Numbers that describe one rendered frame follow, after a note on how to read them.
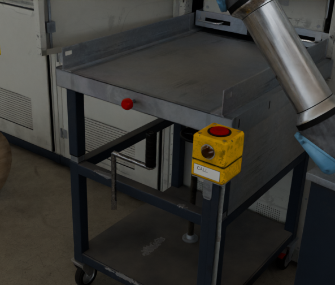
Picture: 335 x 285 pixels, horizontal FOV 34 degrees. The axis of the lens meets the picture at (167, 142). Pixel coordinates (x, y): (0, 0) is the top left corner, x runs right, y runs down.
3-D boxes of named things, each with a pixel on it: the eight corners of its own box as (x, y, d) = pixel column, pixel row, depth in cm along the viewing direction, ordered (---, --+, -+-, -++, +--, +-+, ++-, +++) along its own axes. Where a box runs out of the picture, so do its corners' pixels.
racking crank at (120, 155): (107, 208, 166) (106, 119, 154) (114, 204, 169) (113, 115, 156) (149, 229, 157) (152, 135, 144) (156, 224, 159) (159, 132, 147)
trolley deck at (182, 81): (231, 141, 135) (233, 118, 132) (56, 85, 167) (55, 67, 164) (330, 76, 185) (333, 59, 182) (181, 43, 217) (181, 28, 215)
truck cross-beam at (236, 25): (326, 51, 186) (329, 33, 184) (195, 25, 214) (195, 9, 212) (331, 48, 190) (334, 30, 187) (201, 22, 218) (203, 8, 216)
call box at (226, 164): (222, 188, 112) (226, 142, 107) (190, 175, 116) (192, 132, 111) (241, 173, 118) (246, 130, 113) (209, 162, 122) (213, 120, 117)
